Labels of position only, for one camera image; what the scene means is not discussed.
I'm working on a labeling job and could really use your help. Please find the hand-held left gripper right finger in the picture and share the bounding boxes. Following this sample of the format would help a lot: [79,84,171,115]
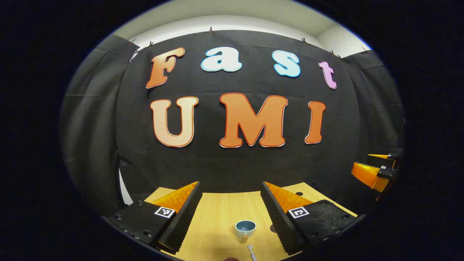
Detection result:
[260,181,358,255]

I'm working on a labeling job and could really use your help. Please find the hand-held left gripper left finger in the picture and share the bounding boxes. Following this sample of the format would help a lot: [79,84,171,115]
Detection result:
[108,181,203,254]

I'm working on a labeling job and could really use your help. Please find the pale teal cup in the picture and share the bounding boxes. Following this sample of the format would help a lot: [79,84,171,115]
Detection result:
[235,220,257,243]

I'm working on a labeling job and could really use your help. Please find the wooden desktop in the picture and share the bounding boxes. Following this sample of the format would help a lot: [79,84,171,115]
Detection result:
[144,182,357,261]

